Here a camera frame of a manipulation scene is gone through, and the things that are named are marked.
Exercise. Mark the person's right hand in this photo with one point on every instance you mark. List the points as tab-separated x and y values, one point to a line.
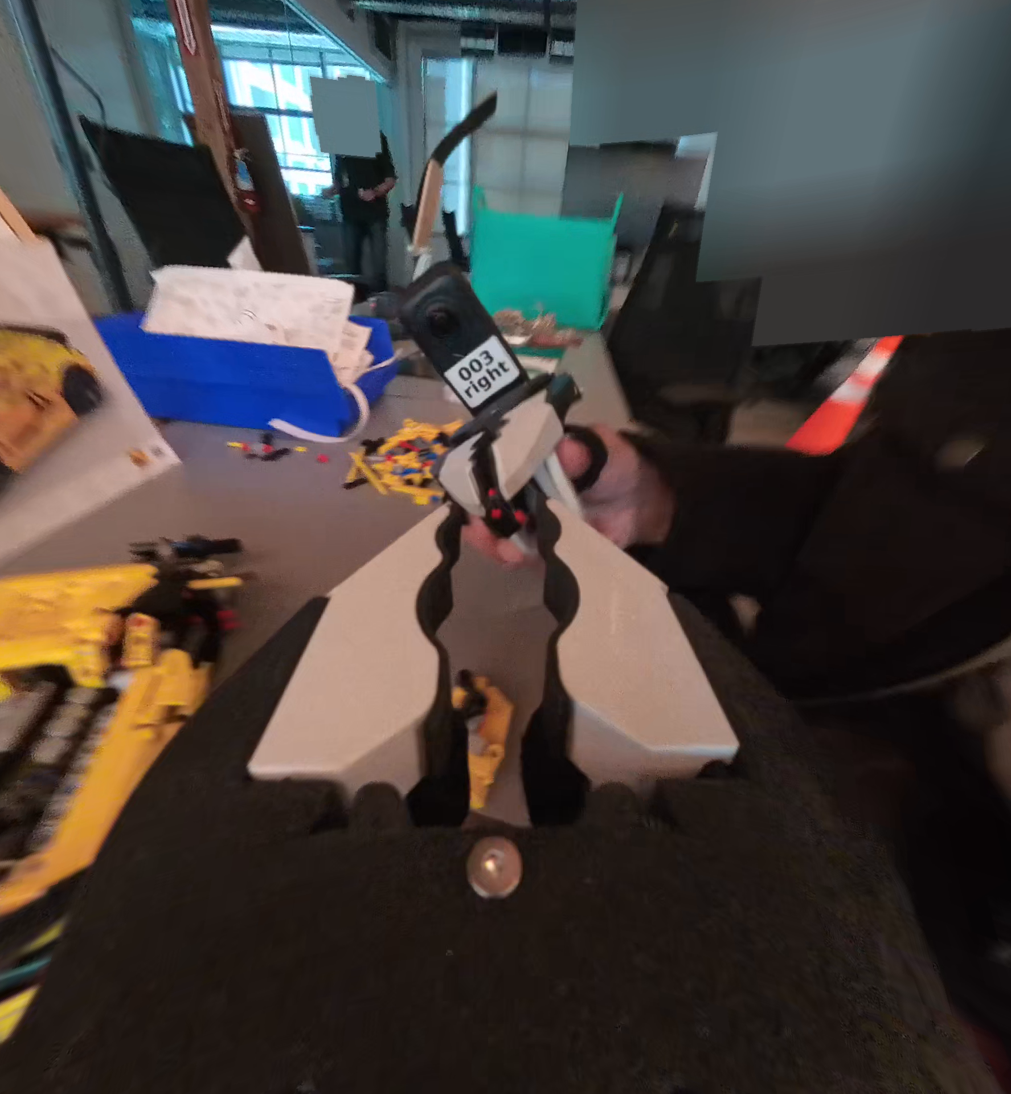
633	496

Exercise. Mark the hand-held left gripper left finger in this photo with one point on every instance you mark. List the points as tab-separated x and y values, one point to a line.
351	684

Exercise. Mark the toy car instruction booklet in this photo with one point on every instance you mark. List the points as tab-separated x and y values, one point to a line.
44	479

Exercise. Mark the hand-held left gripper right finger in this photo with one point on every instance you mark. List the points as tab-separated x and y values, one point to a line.
633	675

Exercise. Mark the brown wooden post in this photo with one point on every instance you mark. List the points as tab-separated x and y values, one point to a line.
206	102

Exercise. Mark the pile of toy bricks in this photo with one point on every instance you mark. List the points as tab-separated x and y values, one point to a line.
394	466

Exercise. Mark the person's right forearm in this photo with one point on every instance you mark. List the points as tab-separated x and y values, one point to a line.
813	530

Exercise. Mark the black blue brick assembly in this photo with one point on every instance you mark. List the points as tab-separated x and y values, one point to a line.
198	547

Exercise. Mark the dark brown door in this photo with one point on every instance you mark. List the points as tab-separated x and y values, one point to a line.
279	214

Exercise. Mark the black metal pole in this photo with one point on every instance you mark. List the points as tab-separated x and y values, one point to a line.
69	145

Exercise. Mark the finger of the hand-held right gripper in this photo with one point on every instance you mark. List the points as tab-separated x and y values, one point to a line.
535	436
462	474

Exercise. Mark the yellow toy brick car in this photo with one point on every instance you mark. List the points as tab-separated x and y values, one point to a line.
44	615

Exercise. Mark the black red brick piece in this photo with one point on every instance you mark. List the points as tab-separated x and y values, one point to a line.
501	513

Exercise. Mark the grey desk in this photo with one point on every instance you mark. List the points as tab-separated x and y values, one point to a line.
300	513

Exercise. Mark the orange traffic cone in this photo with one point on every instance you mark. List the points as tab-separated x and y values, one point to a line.
847	397

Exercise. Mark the blue bin with paper bags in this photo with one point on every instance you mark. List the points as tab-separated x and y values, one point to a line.
249	303

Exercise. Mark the teal plastic bin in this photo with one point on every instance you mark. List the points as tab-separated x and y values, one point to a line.
539	265

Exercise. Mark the small yellow brick assembly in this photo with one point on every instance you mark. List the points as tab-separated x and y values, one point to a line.
492	726

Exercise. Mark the scatter of black red bricks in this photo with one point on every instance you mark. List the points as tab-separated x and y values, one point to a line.
270	449

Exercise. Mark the person's torso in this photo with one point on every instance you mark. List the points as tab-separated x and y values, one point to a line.
1009	726

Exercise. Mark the red fire extinguisher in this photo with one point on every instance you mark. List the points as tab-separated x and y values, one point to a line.
249	184

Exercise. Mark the black backdrop board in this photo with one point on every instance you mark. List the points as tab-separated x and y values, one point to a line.
163	196

